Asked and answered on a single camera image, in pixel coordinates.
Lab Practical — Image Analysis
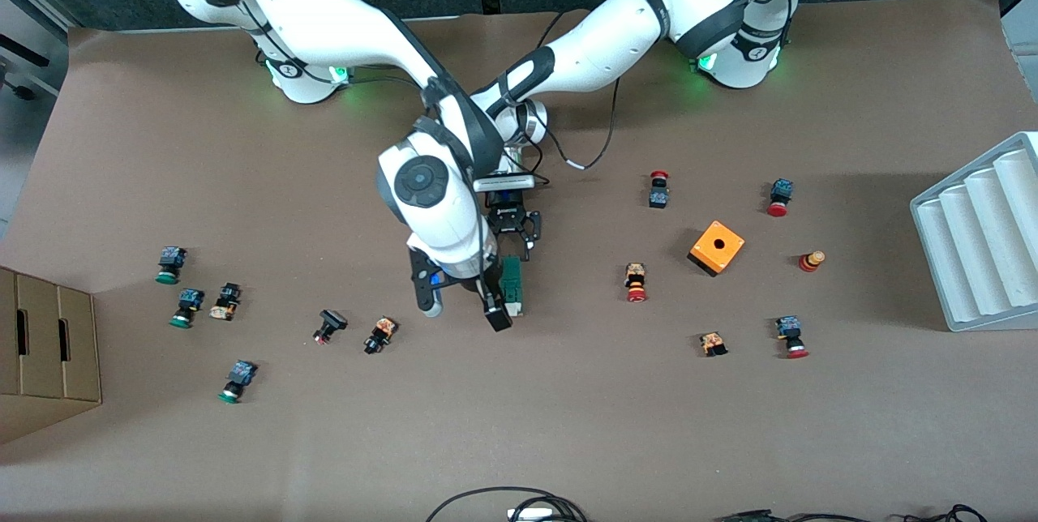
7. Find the green load switch white slider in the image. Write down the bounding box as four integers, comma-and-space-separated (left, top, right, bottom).
499, 256, 526, 318

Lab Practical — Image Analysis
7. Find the brown paper table cover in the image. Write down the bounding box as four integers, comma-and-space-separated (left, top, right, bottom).
0, 0, 1038, 522

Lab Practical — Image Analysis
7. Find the black square button red base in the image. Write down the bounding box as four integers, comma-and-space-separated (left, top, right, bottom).
313, 309, 349, 345

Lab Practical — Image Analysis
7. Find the red button blue block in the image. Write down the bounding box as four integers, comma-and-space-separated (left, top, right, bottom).
774, 315, 810, 360
766, 178, 795, 218

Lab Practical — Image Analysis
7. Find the green push button blue block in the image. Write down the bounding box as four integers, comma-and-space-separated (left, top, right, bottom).
156, 246, 189, 285
169, 289, 205, 329
217, 360, 259, 404

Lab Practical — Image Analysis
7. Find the cardboard box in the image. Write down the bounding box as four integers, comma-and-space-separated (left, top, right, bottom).
0, 266, 103, 446

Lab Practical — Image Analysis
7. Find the grey ribbed tray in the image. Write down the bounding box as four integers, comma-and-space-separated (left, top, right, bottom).
910, 131, 1038, 333

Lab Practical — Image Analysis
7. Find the black selector switch orange block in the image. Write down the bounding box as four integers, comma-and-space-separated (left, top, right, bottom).
363, 316, 398, 356

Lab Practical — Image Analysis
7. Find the black looped cable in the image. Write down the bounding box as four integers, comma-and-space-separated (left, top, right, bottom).
426, 487, 589, 522

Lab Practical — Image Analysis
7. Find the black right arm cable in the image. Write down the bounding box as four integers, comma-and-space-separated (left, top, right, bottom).
343, 73, 432, 92

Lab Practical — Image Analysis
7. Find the orange button enclosure box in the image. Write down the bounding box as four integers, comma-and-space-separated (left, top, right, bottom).
687, 220, 746, 278

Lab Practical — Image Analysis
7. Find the black cable with connector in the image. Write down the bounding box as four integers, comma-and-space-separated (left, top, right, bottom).
714, 509, 877, 522

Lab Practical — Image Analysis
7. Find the black curly cable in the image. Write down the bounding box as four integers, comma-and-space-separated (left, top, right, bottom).
904, 503, 990, 522

